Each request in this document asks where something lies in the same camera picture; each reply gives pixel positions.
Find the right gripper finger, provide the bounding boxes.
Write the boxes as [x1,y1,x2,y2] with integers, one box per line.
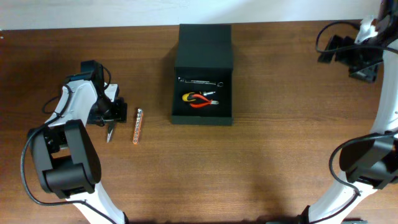
[349,66,378,83]
[318,35,342,63]

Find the orange long-nose pliers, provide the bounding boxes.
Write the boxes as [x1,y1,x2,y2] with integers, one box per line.
[106,122,116,142]

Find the yellow black stubby screwdriver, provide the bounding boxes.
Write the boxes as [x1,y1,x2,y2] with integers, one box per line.
[182,91,215,102]

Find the red small cutting pliers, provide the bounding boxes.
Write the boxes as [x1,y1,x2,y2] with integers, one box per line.
[190,100,219,108]

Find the chrome combination wrench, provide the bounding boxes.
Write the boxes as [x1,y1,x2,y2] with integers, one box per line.
[177,77,224,87]

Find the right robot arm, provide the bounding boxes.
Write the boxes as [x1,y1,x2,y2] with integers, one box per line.
[292,0,397,224]

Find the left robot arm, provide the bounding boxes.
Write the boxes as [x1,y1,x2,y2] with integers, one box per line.
[21,60,129,223]

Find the black open box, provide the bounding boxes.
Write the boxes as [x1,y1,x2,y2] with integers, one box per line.
[171,24,233,126]

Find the orange socket bit rail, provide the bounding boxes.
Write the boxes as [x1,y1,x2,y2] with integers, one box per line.
[132,108,144,144]

